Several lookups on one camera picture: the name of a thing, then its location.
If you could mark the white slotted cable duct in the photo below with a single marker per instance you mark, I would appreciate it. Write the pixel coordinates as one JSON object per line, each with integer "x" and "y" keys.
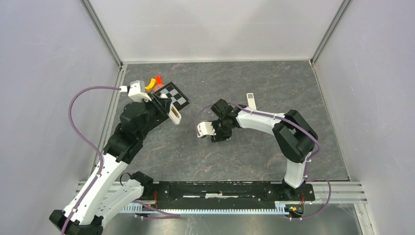
{"x": 278, "y": 209}

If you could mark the checkerboard calibration plate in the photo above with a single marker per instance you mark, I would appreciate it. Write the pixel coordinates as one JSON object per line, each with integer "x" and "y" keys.
{"x": 179, "y": 100}

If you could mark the white remote control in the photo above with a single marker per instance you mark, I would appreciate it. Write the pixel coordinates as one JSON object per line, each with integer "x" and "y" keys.
{"x": 251, "y": 101}
{"x": 174, "y": 114}

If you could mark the red toy block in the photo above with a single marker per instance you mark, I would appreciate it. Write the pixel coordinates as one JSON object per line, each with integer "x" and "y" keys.
{"x": 159, "y": 80}

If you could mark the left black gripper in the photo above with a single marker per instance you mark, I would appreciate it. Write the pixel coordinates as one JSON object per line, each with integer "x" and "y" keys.
{"x": 161, "y": 105}

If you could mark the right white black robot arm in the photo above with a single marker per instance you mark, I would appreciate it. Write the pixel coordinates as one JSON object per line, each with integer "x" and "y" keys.
{"x": 296, "y": 139}

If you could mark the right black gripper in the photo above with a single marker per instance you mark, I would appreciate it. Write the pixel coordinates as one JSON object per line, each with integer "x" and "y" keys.
{"x": 219, "y": 137}

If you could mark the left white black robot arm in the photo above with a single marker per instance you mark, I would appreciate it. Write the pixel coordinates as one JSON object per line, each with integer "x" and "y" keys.
{"x": 89, "y": 212}

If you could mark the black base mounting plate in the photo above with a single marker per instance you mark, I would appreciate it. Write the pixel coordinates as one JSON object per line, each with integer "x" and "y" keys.
{"x": 217, "y": 195}

